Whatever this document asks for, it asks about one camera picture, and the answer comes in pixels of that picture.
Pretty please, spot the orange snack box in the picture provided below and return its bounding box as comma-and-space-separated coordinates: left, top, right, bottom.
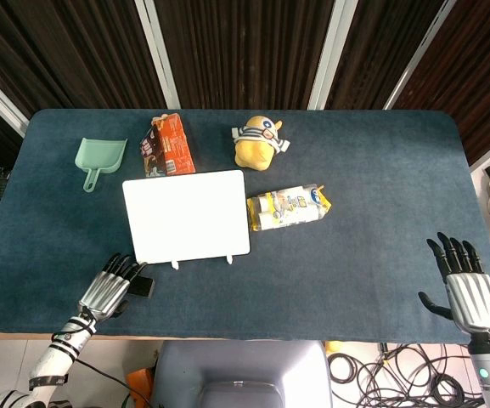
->
138, 112, 198, 179

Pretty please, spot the yellow plush toy striped shirt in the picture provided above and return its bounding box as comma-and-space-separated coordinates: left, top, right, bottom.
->
231, 115, 291, 173

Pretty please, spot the orange object under table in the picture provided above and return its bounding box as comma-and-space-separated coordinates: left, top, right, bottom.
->
125, 368, 157, 408

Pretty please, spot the green plastic scoop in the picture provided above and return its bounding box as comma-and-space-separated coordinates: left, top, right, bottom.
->
74, 136, 129, 194

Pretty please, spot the grey robot torso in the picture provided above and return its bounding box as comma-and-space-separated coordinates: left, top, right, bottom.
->
149, 339, 335, 408

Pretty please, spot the white plastic board stand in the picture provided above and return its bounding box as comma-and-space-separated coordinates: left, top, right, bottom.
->
170, 253, 234, 271

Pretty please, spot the black cable tangle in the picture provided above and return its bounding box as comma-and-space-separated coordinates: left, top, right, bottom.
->
326, 341, 484, 408

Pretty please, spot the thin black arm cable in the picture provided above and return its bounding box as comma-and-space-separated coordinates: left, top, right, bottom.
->
74, 358, 155, 408

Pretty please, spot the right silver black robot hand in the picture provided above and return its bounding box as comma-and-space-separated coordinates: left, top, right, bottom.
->
417, 231, 490, 335

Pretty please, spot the pack of white bag rolls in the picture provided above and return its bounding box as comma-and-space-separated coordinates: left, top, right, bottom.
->
245, 183, 333, 233

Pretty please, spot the dark blue table cloth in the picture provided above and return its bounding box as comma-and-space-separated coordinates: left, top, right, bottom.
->
0, 108, 490, 346

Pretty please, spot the white rectangular board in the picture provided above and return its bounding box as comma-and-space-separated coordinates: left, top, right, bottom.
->
121, 169, 252, 266

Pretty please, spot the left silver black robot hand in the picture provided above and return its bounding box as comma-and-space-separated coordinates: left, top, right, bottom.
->
77, 252, 149, 320

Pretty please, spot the small black block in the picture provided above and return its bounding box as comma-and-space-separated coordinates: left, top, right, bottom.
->
127, 274, 156, 299

